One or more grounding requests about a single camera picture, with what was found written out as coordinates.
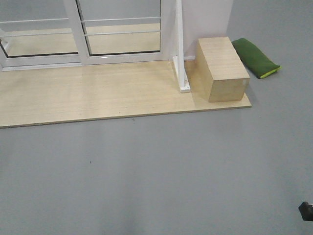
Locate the light wooden box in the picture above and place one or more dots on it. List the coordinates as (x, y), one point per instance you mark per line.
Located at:
(222, 72)

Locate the light wooden base platform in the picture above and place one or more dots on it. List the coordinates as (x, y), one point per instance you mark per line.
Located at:
(60, 95)

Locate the white framed sliding glass door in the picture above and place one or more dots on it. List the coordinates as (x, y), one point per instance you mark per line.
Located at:
(122, 31)

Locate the white fixed glass door panel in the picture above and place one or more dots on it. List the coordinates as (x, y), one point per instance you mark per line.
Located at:
(39, 33)

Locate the green sandbag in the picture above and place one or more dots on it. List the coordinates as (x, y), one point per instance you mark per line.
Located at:
(254, 59)

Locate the white door frame post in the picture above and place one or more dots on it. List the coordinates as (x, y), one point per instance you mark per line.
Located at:
(178, 52)

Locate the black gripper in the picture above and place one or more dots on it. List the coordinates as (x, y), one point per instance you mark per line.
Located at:
(306, 211)

